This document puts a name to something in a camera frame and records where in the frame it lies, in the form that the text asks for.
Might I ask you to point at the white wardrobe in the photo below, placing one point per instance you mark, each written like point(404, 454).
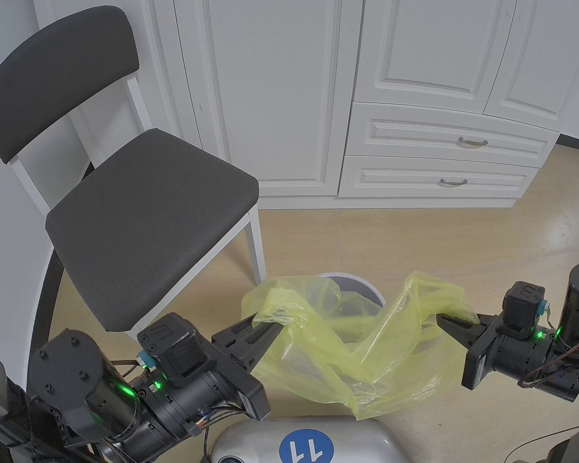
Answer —
point(280, 65)

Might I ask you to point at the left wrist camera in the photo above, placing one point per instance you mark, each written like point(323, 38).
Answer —
point(173, 340)

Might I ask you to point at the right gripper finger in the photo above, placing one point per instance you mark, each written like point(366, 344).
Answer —
point(463, 339)
point(463, 325)

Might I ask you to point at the white chair dark grey seat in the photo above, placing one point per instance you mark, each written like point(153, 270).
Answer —
point(149, 239)

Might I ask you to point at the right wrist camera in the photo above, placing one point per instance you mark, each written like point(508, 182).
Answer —
point(523, 306)

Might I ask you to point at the yellow plastic bag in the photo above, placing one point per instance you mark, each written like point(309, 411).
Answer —
point(328, 369)

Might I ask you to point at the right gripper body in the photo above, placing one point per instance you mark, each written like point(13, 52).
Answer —
point(511, 355)

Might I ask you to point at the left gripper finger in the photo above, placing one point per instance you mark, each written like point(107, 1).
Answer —
point(258, 347)
point(236, 333)

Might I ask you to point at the white trash bin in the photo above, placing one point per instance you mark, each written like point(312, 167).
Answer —
point(366, 293)

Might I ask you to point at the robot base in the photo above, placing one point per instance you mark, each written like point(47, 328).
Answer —
point(251, 439)

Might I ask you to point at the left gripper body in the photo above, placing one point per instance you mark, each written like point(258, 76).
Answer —
point(222, 393)

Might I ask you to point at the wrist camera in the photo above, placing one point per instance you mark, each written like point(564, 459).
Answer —
point(523, 306)
point(173, 340)

